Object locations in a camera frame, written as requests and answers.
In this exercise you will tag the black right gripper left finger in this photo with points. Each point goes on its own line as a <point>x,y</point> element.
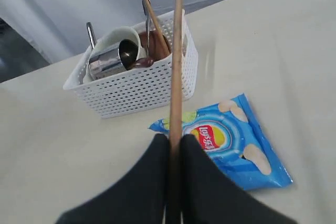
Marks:
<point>137,197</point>

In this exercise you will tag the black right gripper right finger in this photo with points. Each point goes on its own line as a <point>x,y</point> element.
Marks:
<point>208,196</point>

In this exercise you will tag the blue Lay's chips bag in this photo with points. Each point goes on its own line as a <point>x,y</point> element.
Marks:
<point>230,134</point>

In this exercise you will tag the light wooden chopstick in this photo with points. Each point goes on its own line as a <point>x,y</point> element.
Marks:
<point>173,205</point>
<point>150,10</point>

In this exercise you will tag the white perforated plastic basket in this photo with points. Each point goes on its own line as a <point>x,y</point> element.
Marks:
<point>137,89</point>

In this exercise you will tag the dark red wooden spoon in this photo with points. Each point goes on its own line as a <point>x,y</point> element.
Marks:
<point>142,63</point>

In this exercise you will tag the shiny stainless steel cup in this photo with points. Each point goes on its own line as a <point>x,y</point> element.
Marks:
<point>114,59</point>

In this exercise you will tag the brown wooden plate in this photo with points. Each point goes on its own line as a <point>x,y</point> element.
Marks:
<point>156,51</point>

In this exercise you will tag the white ceramic bowl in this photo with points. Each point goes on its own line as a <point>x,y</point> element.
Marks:
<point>116,36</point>

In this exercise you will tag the silver metal knife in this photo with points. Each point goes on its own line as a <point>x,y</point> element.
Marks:
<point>91,35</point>

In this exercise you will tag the silver metal fork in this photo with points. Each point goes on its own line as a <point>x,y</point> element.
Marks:
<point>147,26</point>

